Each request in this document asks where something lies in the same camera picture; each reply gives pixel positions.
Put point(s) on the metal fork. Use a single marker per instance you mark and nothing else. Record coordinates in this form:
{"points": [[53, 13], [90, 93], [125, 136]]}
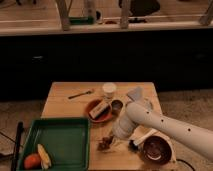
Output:
{"points": [[80, 94]]}

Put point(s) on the yellow corn cob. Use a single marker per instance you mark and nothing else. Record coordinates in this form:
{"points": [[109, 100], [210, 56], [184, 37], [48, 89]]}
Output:
{"points": [[45, 159]]}

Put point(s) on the orange plate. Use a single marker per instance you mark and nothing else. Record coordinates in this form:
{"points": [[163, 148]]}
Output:
{"points": [[104, 117]]}

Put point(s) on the dark grape bunch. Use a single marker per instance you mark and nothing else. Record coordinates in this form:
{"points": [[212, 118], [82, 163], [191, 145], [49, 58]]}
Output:
{"points": [[105, 143]]}

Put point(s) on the black pole beside table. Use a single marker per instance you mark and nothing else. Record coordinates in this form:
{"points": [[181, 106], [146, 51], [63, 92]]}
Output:
{"points": [[17, 146]]}

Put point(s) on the white handled brush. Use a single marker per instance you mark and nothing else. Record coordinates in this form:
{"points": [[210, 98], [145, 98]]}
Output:
{"points": [[133, 144]]}

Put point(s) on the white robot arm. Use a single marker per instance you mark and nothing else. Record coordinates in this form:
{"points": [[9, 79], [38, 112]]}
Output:
{"points": [[196, 138]]}

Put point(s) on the white cup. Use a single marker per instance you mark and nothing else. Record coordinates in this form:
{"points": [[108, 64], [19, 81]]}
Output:
{"points": [[109, 90]]}

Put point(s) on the green plastic tray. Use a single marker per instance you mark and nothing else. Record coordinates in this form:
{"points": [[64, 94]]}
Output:
{"points": [[66, 140]]}

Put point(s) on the small metal cup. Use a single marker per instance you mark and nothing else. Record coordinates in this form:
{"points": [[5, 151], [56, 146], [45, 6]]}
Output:
{"points": [[117, 106]]}

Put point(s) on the grey cloth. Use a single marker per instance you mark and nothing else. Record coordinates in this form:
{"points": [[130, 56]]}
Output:
{"points": [[135, 94]]}

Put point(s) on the wooden block sponge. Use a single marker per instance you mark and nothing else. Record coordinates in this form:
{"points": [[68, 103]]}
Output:
{"points": [[97, 108]]}

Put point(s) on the dark brown bowl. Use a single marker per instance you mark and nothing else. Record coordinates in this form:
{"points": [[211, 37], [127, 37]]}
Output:
{"points": [[156, 150]]}

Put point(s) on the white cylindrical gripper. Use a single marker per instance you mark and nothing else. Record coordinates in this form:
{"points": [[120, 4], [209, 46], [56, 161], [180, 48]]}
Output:
{"points": [[124, 127]]}

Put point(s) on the orange fruit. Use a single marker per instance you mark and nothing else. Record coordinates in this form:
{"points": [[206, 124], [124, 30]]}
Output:
{"points": [[32, 161]]}

